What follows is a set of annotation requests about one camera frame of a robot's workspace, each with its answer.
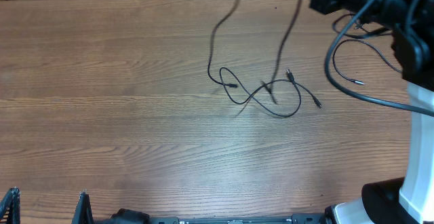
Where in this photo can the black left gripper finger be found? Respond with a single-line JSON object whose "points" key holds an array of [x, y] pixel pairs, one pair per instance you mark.
{"points": [[10, 207], [83, 211]]}

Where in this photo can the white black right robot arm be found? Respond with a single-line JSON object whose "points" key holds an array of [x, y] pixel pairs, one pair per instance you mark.
{"points": [[408, 199]]}

